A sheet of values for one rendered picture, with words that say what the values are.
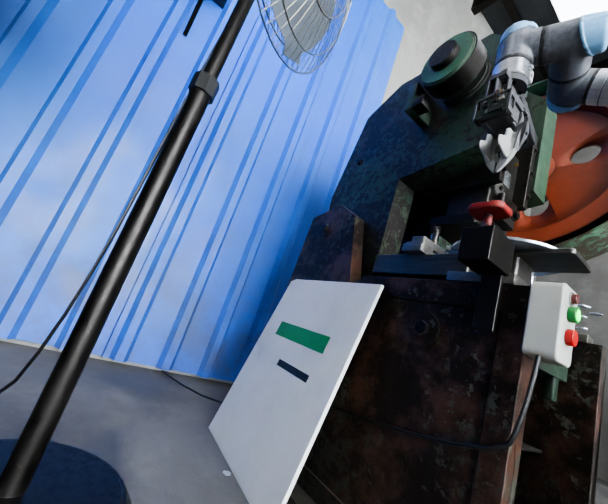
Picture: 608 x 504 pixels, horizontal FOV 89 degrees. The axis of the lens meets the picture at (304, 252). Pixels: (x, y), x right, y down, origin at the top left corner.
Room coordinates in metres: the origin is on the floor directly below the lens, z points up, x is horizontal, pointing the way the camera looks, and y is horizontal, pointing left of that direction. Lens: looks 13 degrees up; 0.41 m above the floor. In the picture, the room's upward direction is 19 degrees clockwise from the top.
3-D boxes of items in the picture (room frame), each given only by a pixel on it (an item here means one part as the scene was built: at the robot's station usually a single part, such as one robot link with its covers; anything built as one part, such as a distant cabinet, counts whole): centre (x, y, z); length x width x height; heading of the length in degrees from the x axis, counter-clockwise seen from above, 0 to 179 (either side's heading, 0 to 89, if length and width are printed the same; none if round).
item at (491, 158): (0.56, -0.30, 0.89); 0.06 x 0.03 x 0.09; 122
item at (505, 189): (0.90, -0.51, 1.04); 0.17 x 0.15 x 0.30; 32
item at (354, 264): (0.91, -0.19, 0.45); 0.92 x 0.12 x 0.90; 32
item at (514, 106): (0.55, -0.31, 0.99); 0.09 x 0.08 x 0.12; 122
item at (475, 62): (0.82, -0.27, 1.31); 0.22 x 0.12 x 0.22; 32
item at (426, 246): (0.85, -0.35, 0.76); 0.17 x 0.06 x 0.10; 122
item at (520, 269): (0.79, -0.58, 0.72); 0.25 x 0.14 x 0.14; 32
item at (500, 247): (0.57, -0.35, 0.62); 0.10 x 0.06 x 0.20; 122
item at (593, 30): (0.50, -0.40, 1.15); 0.11 x 0.11 x 0.08; 51
